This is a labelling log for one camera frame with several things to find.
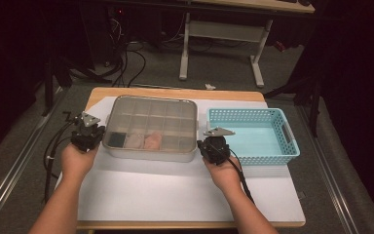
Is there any white table cover sheet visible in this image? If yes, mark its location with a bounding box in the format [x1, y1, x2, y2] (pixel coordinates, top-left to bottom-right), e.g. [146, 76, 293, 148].
[55, 96, 306, 223]

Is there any dark equipment with red light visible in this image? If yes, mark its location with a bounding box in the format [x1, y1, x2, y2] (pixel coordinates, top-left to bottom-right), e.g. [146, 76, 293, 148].
[105, 4, 131, 66]

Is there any metal floor rail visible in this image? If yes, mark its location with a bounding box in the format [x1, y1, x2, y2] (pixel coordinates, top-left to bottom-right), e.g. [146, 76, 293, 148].
[296, 105, 361, 234]
[0, 89, 66, 228]

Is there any black floor cable bundle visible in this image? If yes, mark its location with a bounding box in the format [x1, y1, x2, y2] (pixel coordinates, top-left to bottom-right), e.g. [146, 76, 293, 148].
[108, 18, 147, 89]

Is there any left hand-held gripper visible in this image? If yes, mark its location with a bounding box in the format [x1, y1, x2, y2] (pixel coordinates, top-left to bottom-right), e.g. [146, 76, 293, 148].
[70, 111, 106, 153]

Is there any right hand-held gripper cable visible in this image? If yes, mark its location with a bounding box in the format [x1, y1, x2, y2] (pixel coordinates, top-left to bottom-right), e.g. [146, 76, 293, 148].
[225, 147, 255, 204]

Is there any thin black floor cable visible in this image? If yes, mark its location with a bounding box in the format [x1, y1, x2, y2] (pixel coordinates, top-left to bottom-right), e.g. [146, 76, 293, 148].
[61, 111, 79, 123]

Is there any black sock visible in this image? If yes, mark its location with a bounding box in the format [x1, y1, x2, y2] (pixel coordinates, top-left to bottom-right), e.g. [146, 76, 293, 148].
[106, 131, 127, 148]

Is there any pink sock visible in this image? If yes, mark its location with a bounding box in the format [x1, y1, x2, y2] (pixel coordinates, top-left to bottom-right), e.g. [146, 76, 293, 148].
[143, 131, 164, 151]

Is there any black metal stand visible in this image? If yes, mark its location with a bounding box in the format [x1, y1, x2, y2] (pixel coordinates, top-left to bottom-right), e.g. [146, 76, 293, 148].
[42, 55, 113, 117]
[264, 74, 325, 137]

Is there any person's right hand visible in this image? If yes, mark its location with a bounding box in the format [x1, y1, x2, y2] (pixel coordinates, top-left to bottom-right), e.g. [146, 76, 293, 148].
[204, 155, 243, 193]

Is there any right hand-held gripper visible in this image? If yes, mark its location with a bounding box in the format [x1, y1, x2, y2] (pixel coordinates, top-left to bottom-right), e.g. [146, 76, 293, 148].
[197, 126, 237, 166]

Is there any white-framed desk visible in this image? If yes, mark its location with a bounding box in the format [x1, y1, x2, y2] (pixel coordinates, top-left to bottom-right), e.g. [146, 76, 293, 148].
[178, 0, 316, 89]

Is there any person's left hand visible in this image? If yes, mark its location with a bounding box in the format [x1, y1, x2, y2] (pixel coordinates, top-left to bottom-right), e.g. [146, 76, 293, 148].
[60, 142, 99, 184]

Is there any white divided storage box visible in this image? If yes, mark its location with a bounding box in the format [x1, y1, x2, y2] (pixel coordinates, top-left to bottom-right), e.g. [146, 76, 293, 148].
[101, 95, 202, 163]

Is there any light blue perforated basket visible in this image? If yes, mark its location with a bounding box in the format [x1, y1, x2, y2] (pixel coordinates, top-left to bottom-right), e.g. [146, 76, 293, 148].
[206, 106, 301, 167]

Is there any hand-held gripper cable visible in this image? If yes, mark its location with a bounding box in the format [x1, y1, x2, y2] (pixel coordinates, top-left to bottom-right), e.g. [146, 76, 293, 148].
[42, 114, 81, 204]
[225, 147, 255, 204]

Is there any left hand-held gripper cable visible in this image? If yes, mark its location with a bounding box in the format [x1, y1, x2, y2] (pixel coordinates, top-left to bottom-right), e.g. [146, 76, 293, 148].
[42, 114, 81, 204]

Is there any white sock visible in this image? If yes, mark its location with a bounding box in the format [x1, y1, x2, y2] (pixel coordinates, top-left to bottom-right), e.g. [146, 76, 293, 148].
[125, 131, 146, 150]

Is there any translucent grey box lid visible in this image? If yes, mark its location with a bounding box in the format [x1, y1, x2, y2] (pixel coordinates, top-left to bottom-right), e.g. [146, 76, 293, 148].
[102, 95, 199, 153]

